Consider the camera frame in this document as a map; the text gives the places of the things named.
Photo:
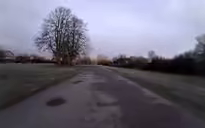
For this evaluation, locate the grey asphalt path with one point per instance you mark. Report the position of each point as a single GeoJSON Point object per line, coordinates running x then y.
{"type": "Point", "coordinates": [100, 103]}

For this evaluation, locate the large bare tree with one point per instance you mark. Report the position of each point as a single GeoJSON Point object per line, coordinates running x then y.
{"type": "Point", "coordinates": [63, 36]}

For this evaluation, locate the frosty grass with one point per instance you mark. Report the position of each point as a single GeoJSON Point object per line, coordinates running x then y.
{"type": "Point", "coordinates": [20, 80]}
{"type": "Point", "coordinates": [176, 83]}

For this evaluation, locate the dark hedge with trees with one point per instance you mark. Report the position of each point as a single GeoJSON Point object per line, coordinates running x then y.
{"type": "Point", "coordinates": [180, 61]}

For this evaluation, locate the building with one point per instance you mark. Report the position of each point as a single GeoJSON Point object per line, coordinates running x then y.
{"type": "Point", "coordinates": [1, 55]}

